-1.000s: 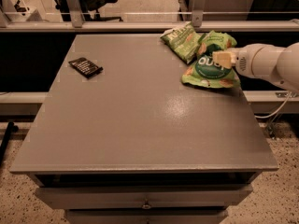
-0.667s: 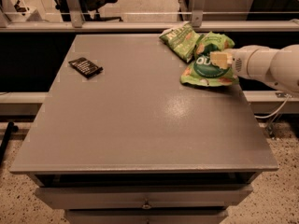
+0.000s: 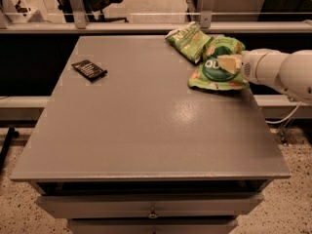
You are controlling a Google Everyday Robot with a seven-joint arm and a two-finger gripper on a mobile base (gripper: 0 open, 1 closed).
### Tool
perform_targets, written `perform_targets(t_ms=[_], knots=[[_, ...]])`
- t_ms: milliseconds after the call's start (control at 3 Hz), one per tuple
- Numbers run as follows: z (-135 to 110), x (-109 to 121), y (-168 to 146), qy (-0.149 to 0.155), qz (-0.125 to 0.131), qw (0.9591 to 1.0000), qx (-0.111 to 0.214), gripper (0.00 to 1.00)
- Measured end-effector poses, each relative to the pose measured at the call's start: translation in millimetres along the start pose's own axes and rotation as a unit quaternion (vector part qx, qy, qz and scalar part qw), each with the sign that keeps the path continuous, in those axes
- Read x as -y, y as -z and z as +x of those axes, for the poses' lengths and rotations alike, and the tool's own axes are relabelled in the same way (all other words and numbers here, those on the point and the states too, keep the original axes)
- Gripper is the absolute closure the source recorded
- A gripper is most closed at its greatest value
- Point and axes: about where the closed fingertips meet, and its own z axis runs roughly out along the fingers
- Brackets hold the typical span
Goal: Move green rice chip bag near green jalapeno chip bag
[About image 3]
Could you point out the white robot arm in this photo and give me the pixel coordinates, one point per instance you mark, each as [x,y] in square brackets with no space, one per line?
[288,74]

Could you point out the grey cabinet top drawer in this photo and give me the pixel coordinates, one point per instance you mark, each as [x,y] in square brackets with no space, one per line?
[150,205]

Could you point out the grey cabinet drawer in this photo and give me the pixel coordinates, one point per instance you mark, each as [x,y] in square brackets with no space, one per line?
[150,205]
[153,226]

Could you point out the grey metal railing frame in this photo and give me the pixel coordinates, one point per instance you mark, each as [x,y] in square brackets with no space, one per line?
[43,16]

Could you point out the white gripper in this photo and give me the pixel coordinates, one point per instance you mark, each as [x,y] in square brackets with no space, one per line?
[250,66]

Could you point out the green jalapeno chip bag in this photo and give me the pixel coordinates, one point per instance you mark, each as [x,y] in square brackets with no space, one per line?
[189,41]

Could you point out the green dang rice chip bag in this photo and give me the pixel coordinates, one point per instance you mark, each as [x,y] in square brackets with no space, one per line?
[209,75]

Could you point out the grey cabinet lower drawer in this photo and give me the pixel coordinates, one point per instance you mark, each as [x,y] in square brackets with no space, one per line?
[153,226]

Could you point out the small black snack packet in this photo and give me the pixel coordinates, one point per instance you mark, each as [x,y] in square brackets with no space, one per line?
[89,70]

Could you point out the black office chair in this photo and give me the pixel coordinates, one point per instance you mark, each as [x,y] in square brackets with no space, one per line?
[90,7]

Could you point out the black pole on floor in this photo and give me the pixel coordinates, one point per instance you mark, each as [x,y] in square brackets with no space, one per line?
[11,133]

